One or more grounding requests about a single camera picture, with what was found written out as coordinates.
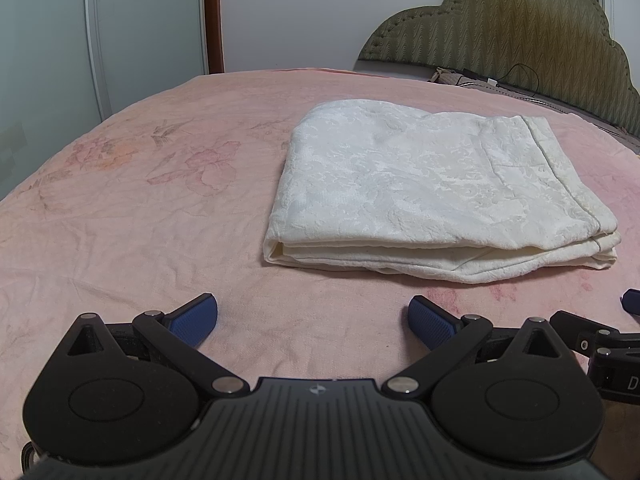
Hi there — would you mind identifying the olive padded headboard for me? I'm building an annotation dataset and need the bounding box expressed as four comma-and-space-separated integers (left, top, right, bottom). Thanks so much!
355, 0, 640, 140

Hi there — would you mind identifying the white wardrobe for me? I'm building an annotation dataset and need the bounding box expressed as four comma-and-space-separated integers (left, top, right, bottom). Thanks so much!
0, 0, 210, 202

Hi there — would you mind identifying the pink floral blanket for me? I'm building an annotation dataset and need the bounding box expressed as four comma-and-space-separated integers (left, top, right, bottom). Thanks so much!
0, 66, 640, 463

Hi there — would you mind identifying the black cable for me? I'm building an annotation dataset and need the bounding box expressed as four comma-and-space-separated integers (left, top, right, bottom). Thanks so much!
452, 63, 542, 99

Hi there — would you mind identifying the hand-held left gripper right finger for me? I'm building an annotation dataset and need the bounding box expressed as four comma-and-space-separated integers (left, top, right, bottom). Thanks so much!
381, 295, 572, 397

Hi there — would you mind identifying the brown wooden door frame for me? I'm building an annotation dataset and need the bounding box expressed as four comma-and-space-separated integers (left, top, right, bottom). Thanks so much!
202, 0, 227, 75

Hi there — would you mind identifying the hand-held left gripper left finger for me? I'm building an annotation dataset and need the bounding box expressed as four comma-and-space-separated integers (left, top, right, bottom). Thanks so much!
64, 293, 250, 400

